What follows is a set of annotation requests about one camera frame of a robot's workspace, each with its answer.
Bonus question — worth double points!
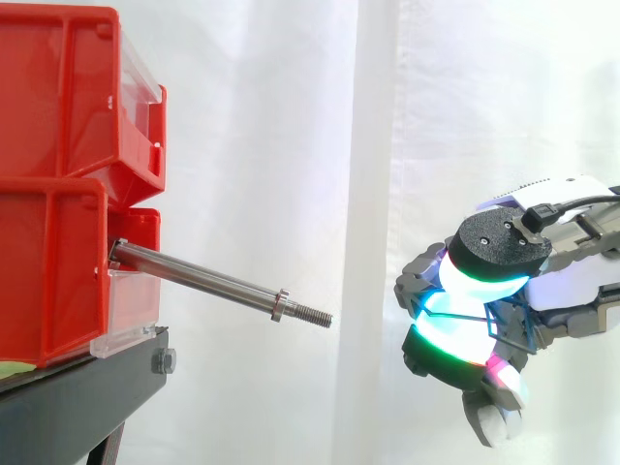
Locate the metal rod with threaded tip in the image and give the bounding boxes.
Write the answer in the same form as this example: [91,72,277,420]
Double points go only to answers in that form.
[108,238,335,330]

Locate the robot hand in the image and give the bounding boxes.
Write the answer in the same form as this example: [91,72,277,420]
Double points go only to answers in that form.
[393,174,620,450]

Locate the thin black cable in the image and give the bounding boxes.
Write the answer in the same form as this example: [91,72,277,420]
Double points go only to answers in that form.
[520,186,620,232]

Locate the black metal stand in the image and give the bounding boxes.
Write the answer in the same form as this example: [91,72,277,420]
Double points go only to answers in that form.
[0,325,178,465]

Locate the red storage bin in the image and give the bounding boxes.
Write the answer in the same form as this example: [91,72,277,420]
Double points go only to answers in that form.
[0,176,170,372]
[0,5,169,204]

